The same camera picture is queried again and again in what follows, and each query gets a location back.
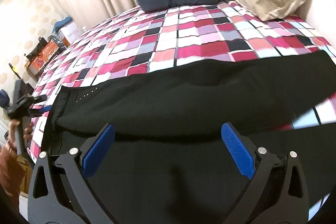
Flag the black pants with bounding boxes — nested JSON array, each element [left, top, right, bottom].
[[42, 51, 335, 223]]

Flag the checkered pink red bedspread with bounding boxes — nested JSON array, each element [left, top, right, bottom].
[[34, 1, 335, 223]]

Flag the orange black box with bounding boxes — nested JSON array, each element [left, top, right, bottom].
[[25, 37, 61, 80]]

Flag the person's left hand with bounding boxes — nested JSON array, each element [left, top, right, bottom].
[[5, 119, 33, 156]]

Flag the white box with blue cloth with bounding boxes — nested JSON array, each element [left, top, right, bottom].
[[52, 16, 83, 44]]

